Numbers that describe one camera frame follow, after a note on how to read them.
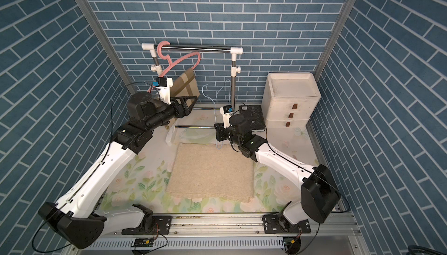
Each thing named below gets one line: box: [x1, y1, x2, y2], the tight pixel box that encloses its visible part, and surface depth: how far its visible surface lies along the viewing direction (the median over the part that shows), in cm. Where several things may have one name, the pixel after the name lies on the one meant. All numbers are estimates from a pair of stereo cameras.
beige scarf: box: [165, 143, 255, 203], surface depth 88 cm
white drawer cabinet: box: [261, 72, 322, 130], surface depth 99 cm
